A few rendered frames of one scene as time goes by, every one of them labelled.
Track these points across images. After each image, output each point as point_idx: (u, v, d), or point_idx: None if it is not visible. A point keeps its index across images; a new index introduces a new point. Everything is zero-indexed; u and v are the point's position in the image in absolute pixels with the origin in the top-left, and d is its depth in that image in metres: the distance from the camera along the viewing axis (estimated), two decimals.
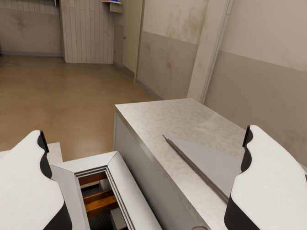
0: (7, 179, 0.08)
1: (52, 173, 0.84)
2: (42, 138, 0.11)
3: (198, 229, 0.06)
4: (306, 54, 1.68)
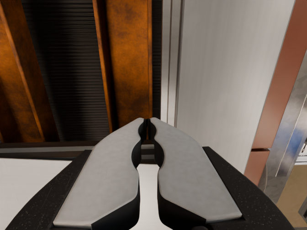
0: (107, 152, 0.09)
1: None
2: (144, 126, 0.12)
3: (198, 229, 0.06)
4: None
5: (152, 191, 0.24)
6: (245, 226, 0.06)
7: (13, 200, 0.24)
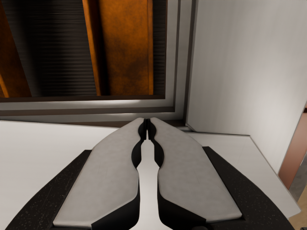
0: (107, 152, 0.09)
1: None
2: (144, 126, 0.12)
3: (198, 229, 0.06)
4: None
5: (154, 174, 0.16)
6: (245, 226, 0.06)
7: None
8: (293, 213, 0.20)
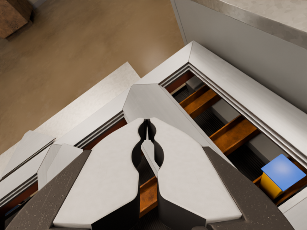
0: (107, 152, 0.09)
1: (137, 91, 0.78)
2: (144, 126, 0.12)
3: (198, 229, 0.06)
4: None
5: None
6: (245, 226, 0.06)
7: None
8: None
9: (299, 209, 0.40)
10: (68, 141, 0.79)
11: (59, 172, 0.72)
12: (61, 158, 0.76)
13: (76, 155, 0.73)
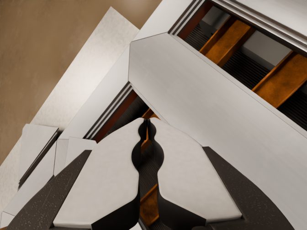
0: (107, 152, 0.09)
1: (141, 51, 0.57)
2: (144, 126, 0.12)
3: (198, 229, 0.06)
4: None
5: None
6: (245, 226, 0.06)
7: None
8: None
9: None
10: (75, 133, 0.65)
11: None
12: (74, 154, 0.64)
13: (91, 148, 0.61)
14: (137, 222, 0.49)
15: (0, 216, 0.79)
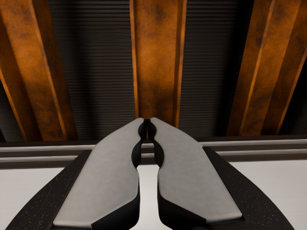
0: (107, 152, 0.09)
1: None
2: (144, 126, 0.12)
3: (198, 229, 0.06)
4: None
5: None
6: (245, 226, 0.06)
7: None
8: None
9: None
10: None
11: None
12: None
13: None
14: None
15: None
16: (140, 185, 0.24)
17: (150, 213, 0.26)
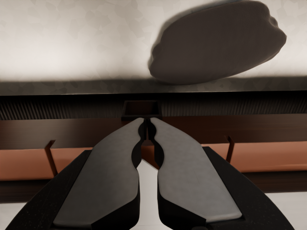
0: (107, 152, 0.09)
1: None
2: (144, 126, 0.12)
3: (198, 229, 0.06)
4: None
5: None
6: (245, 226, 0.06)
7: None
8: (145, 165, 0.16)
9: None
10: None
11: None
12: None
13: None
14: None
15: None
16: None
17: None
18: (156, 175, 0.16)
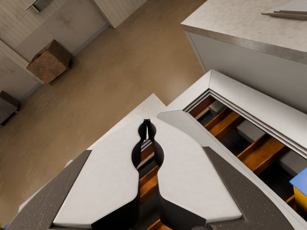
0: (107, 152, 0.09)
1: (164, 118, 0.86)
2: (144, 126, 0.12)
3: (198, 229, 0.06)
4: None
5: None
6: (245, 226, 0.06)
7: None
8: None
9: None
10: None
11: None
12: None
13: None
14: None
15: None
16: None
17: None
18: None
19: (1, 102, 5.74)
